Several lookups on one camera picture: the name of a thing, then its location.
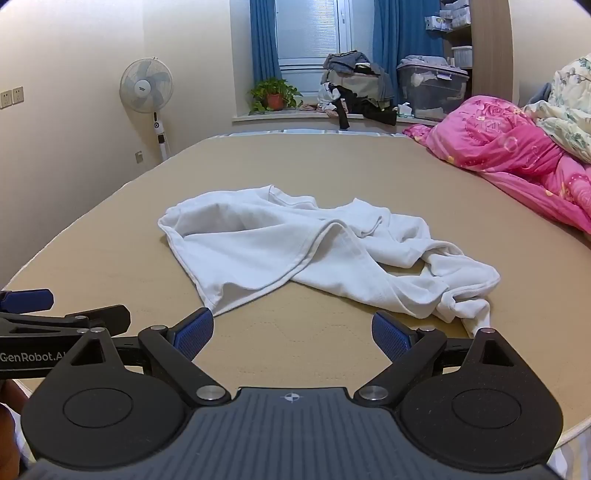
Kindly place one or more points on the white storage box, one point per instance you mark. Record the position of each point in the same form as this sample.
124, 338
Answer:
462, 56

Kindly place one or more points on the window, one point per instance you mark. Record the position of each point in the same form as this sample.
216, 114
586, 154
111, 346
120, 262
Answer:
307, 32

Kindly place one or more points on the clear plastic storage box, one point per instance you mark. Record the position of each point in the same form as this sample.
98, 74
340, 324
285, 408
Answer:
434, 94

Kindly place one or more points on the beige bed mat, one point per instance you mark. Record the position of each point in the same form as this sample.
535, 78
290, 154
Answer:
323, 161

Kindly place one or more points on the wooden shelf unit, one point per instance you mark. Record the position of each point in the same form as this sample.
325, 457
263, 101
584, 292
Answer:
491, 41

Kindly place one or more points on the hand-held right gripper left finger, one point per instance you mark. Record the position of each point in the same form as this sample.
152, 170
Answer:
195, 333

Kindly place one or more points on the white shirt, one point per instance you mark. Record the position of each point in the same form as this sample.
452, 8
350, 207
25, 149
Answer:
258, 249

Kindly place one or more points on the person's left forearm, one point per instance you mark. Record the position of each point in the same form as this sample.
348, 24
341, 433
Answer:
8, 415

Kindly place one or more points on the potted green plant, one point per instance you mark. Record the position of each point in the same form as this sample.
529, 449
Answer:
275, 98

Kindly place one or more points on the pink floral quilt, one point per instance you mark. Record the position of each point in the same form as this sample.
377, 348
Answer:
489, 138

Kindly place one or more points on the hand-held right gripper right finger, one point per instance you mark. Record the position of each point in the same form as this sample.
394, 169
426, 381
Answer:
391, 335

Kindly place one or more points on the grey folded cloth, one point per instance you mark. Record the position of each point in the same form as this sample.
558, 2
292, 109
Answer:
422, 61

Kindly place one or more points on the blue curtain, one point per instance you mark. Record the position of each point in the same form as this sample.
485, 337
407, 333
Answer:
406, 32
264, 37

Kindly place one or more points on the cream floral quilt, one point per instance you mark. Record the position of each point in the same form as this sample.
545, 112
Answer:
568, 120

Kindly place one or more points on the pile of dark clothes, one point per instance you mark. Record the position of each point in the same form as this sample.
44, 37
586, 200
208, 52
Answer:
355, 87

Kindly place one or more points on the stack of white boxes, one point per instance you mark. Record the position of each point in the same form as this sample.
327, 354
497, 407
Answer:
450, 14

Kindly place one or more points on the white standing fan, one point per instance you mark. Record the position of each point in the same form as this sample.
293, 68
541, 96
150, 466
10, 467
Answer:
145, 85

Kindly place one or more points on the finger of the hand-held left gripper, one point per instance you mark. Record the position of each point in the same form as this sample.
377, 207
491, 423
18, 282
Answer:
106, 317
27, 300

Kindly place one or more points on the white wall outlet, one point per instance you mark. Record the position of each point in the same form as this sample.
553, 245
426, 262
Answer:
5, 99
18, 95

